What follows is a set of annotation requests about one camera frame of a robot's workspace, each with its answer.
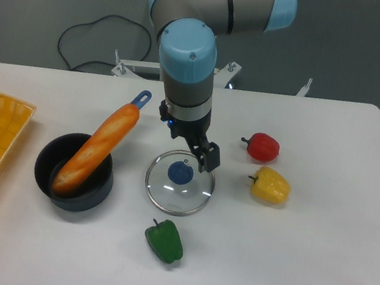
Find white metal mounting frame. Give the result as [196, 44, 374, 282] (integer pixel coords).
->
[109, 42, 314, 107]

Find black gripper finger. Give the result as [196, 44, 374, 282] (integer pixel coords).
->
[194, 139, 221, 173]

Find glass pot lid blue knob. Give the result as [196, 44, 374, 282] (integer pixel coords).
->
[144, 150, 216, 217]

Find yellow toy bell pepper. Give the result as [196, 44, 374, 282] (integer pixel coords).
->
[248, 166, 291, 204]

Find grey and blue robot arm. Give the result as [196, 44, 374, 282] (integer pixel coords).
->
[148, 0, 298, 172]

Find dark grey pot blue handle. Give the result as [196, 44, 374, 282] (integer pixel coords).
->
[34, 90, 152, 212]

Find black cable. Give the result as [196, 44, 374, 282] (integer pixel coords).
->
[54, 6, 156, 83]

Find green toy bell pepper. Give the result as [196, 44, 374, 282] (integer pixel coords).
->
[144, 219, 184, 264]

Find red toy bell pepper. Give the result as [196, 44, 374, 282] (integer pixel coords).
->
[241, 132, 280, 163]

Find orange toy baguette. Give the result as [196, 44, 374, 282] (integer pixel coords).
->
[51, 103, 140, 197]

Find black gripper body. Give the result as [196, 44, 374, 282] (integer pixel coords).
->
[159, 100, 211, 155]

